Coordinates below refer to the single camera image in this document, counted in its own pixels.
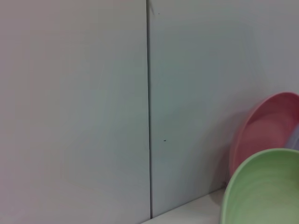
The green plastic plate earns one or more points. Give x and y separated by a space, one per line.
264 186

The pink plastic plate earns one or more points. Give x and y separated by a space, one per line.
264 130

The purple plastic plate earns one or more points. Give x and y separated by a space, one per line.
294 140

